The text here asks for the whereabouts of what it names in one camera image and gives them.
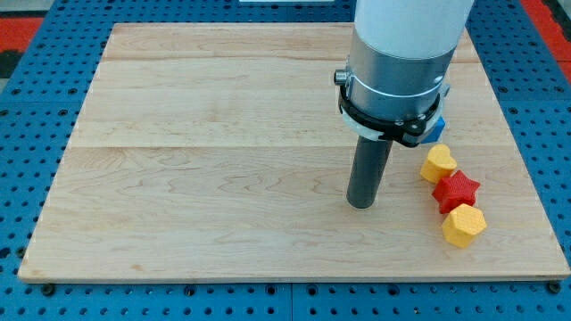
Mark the yellow heart block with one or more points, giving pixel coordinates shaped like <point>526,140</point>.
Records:
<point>438,164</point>

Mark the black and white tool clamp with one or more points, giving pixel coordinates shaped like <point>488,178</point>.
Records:
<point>409,133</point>

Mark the wooden board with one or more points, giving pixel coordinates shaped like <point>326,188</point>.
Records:
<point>215,153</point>

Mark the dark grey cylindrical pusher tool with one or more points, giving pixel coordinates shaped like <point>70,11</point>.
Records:
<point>368,167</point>

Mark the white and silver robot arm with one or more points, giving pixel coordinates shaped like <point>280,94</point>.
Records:
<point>400,52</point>

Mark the blue block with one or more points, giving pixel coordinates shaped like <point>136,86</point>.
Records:
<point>436,133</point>

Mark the yellow hexagon block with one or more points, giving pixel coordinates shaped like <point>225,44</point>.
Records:
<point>463,225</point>

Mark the red star block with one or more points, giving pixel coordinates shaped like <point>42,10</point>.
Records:
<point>451,192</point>

